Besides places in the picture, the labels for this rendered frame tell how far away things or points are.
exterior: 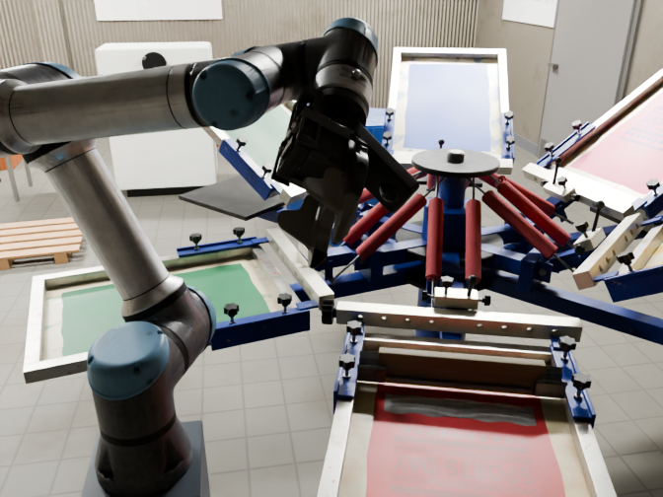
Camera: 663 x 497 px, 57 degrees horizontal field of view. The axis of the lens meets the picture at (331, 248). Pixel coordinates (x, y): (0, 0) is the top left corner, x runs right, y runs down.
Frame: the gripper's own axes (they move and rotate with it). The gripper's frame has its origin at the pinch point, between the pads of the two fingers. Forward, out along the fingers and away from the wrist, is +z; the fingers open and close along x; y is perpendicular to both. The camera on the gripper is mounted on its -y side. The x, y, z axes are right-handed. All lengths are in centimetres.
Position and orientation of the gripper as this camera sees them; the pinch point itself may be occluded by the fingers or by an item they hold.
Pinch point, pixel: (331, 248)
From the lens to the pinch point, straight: 61.7
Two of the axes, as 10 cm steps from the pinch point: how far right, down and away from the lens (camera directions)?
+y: -8.8, -3.8, -2.9
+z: -1.3, 7.8, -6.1
